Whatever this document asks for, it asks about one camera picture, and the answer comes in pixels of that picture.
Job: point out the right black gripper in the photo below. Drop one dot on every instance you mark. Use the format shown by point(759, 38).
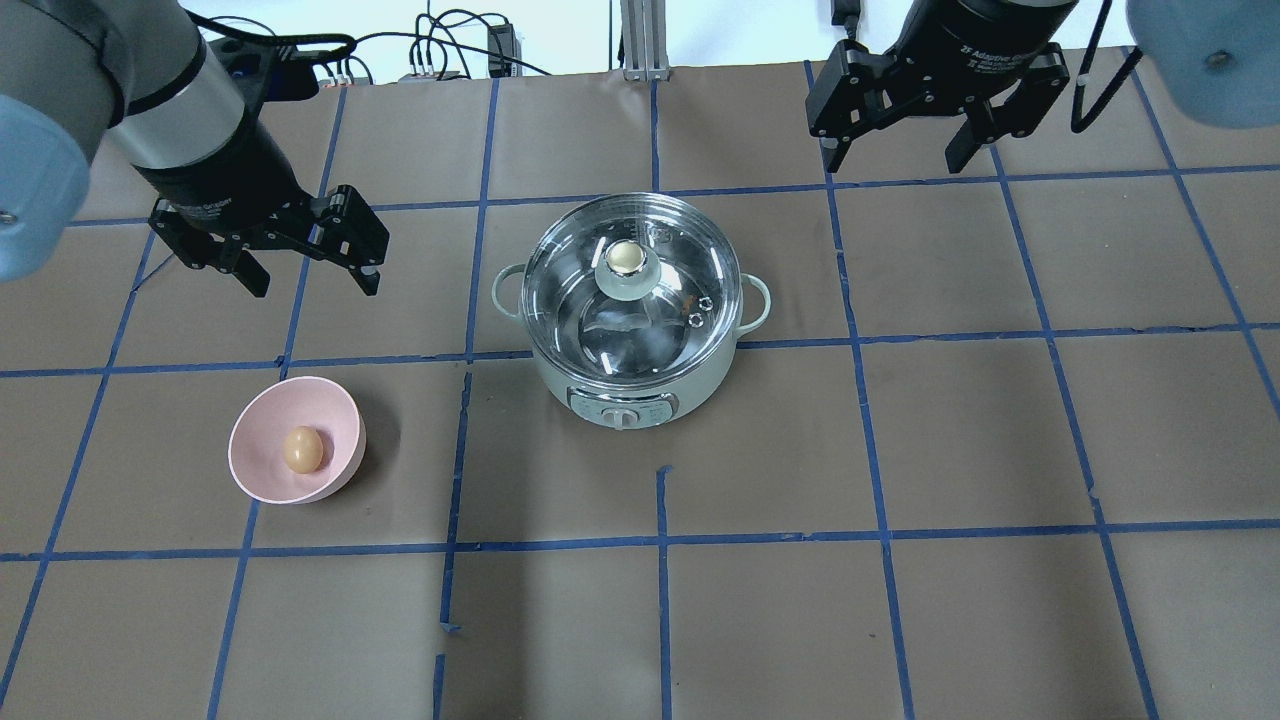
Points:
point(975, 40)

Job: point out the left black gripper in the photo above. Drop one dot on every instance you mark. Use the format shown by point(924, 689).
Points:
point(218, 172)

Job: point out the brown egg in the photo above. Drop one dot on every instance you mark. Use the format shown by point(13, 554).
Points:
point(303, 450)

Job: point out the glass pot lid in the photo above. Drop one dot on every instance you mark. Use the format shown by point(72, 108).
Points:
point(632, 290)

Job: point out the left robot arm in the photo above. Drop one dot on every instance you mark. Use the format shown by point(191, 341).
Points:
point(179, 95)

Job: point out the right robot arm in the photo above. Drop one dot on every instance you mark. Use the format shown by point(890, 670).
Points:
point(1218, 59)

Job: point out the pale green electric pot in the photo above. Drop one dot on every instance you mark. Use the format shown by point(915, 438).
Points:
point(630, 408)

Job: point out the pink bowl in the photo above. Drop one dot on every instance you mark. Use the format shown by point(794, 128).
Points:
point(254, 450)

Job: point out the black power adapter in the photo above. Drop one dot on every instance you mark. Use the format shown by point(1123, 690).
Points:
point(503, 50)

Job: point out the aluminium frame post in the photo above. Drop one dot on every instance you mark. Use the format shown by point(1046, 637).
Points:
point(644, 41)

